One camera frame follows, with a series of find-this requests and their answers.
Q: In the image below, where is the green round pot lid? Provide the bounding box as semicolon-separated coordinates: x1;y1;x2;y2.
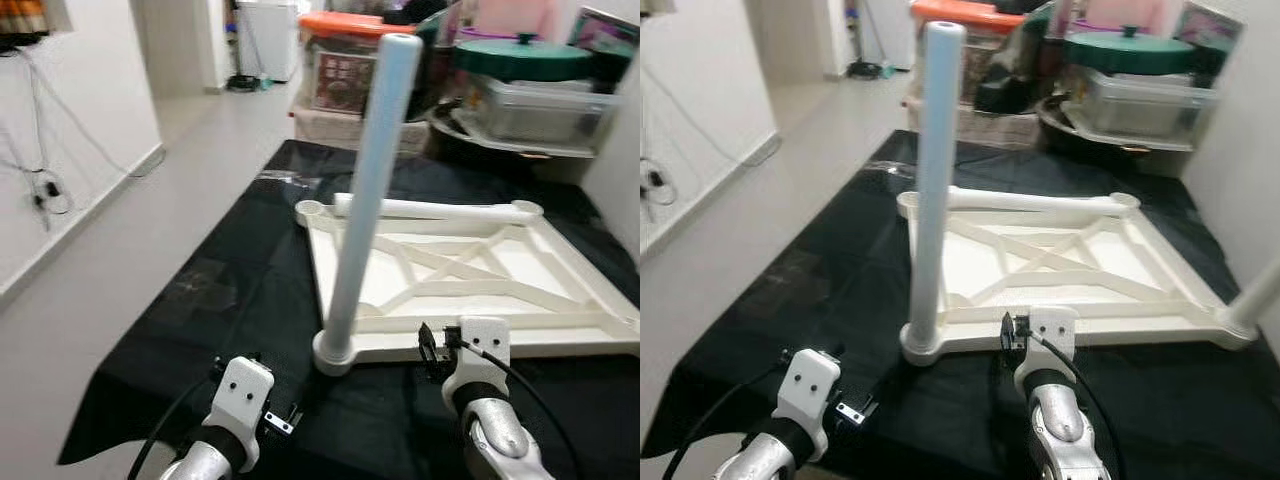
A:
1063;25;1196;76
452;32;596;83

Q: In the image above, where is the looped black wall cable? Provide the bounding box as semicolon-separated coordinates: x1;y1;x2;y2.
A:
640;155;683;208
0;50;71;231

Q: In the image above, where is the beige bench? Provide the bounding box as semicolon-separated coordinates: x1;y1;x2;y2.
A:
290;105;431;156
905;95;1046;151

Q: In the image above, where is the dark framed panel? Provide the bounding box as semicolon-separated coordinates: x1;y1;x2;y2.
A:
1175;0;1246;76
570;5;641;76

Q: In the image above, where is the orange-lidded storage box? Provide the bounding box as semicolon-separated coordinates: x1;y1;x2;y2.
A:
298;10;416;116
910;0;1026;106

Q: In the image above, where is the black floor mop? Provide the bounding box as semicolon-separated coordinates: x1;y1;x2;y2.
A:
225;0;263;93
848;0;886;79

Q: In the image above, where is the white plastic table leg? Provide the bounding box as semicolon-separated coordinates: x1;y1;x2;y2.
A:
948;185;1141;216
1222;258;1280;341
908;20;967;358
333;193;544;223
322;33;424;363

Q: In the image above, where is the black wok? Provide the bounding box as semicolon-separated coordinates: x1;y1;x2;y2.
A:
1035;95;1196;156
425;100;601;166

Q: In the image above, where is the clear plastic container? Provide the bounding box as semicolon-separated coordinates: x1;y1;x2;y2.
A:
470;75;616;146
1075;65;1219;141

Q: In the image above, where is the black tablecloth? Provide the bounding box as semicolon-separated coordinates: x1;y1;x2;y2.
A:
57;138;641;480
640;130;1280;480

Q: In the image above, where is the pink box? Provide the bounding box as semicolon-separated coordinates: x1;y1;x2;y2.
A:
470;0;571;41
1075;0;1181;36

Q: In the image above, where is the white appliance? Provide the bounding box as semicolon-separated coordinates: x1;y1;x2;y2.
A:
238;0;301;83

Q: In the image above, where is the thin black wall cable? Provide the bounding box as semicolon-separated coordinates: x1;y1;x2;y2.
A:
640;70;781;166
20;50;166;179

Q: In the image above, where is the dark curved glossy panel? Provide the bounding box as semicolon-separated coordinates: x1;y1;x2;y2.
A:
415;0;471;111
975;0;1066;116

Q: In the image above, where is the white plastic table top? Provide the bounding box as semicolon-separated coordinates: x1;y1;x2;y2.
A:
897;190;1259;368
295;198;641;377

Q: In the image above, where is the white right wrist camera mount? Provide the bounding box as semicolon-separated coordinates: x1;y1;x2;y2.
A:
443;317;513;411
1013;305;1079;396

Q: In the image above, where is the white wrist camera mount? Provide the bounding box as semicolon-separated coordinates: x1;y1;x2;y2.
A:
1013;305;1079;396
775;348;843;441
205;355;276;446
443;317;513;411

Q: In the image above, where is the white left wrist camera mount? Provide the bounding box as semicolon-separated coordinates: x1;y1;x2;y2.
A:
775;348;843;441
205;355;276;446

